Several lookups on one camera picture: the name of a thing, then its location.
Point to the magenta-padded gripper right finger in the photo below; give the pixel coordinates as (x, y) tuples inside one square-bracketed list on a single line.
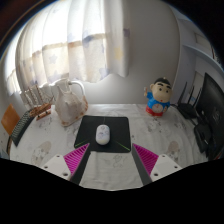
[(148, 160)]

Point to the black set-top box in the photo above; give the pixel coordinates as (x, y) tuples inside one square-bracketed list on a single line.
[(202, 136)]

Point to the cartoon boy figurine clock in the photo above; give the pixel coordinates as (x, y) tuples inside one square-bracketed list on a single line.
[(160, 96)]

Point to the black keyboard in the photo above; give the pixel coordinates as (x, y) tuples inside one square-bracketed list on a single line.
[(21, 128)]

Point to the white fabric bag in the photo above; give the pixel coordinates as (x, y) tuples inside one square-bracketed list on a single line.
[(69, 105)]

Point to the white cartoon-print computer mouse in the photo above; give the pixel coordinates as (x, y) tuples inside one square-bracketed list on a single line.
[(103, 134)]

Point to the white wall shelf unit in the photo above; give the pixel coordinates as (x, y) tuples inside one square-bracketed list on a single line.
[(196, 53)]

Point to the black mouse pad green lines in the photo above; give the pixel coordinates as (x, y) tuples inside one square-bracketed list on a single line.
[(120, 131)]

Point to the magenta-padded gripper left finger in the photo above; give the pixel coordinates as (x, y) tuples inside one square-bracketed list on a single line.
[(75, 159)]

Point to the wooden sailing ship model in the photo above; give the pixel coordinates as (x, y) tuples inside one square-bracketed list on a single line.
[(41, 108)]

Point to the black computer monitor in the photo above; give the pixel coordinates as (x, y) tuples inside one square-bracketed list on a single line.
[(215, 110)]

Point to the orange wooden chair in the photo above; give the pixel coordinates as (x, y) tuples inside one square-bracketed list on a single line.
[(9, 120)]

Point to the white printed tablecloth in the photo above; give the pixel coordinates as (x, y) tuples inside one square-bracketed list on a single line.
[(150, 133)]

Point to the white star-print curtain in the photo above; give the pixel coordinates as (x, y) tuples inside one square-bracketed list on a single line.
[(66, 43)]

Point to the black wifi router with antennas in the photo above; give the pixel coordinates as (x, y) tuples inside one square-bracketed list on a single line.
[(187, 110)]

